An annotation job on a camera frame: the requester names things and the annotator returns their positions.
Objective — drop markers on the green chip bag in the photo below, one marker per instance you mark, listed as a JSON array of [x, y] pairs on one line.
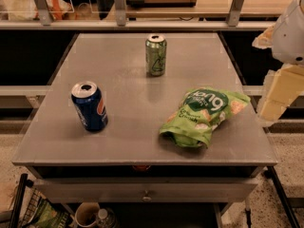
[[200, 112]]

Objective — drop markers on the green snack bag in basket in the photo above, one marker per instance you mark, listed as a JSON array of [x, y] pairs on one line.
[[47, 216]]

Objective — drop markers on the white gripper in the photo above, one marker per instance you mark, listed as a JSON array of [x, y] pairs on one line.
[[290, 37]]

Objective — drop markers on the black wire basket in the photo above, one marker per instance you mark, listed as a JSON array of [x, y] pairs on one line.
[[33, 197]]

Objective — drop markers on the orange white bag behind glass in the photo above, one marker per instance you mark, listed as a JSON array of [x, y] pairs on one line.
[[27, 10]]

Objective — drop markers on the grey table drawer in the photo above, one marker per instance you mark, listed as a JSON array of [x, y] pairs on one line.
[[104, 190]]

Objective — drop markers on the plastic bottle below table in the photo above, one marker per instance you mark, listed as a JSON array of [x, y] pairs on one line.
[[106, 219]]

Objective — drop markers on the green soda can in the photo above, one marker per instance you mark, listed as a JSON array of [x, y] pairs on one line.
[[155, 54]]

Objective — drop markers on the paper cup below table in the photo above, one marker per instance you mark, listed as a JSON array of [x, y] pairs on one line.
[[86, 214]]

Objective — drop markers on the blue pepsi can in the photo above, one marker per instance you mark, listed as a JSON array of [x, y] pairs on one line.
[[89, 104]]

